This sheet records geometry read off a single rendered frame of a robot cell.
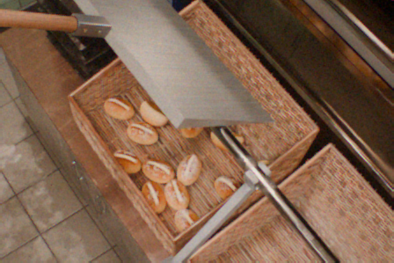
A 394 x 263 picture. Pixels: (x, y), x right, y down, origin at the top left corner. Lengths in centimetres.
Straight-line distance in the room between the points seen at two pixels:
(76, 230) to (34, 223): 17
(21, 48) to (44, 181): 62
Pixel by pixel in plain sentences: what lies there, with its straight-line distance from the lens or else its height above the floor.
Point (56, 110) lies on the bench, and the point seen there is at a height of 58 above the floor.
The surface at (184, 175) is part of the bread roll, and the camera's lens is 191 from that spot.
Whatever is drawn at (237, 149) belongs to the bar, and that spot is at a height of 117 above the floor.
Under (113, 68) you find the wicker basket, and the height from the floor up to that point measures 75.
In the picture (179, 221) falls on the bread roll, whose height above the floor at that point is 63.
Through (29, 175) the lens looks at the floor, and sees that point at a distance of 269.
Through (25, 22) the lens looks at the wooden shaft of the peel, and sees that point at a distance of 122.
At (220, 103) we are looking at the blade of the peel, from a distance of 143.
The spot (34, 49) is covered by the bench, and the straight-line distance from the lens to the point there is 227.
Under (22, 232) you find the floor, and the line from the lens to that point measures 259.
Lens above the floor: 236
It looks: 59 degrees down
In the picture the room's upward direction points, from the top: 1 degrees clockwise
